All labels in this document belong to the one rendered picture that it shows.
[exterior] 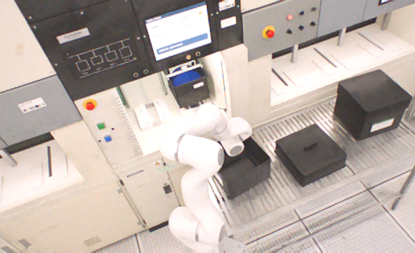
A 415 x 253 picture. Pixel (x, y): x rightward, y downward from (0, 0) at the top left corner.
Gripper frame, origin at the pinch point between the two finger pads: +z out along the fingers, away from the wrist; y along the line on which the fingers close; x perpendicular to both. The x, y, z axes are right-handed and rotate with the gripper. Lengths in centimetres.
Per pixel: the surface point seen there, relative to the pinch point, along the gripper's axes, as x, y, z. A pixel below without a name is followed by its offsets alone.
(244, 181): -32.4, 4.1, -28.6
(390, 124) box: -36, 99, -29
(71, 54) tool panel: 44, -52, 14
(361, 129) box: -33, 80, -27
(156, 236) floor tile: -119, -57, 9
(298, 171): -33, 33, -35
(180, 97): -15.8, -8.0, 33.9
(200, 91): -17.0, 5.0, 33.9
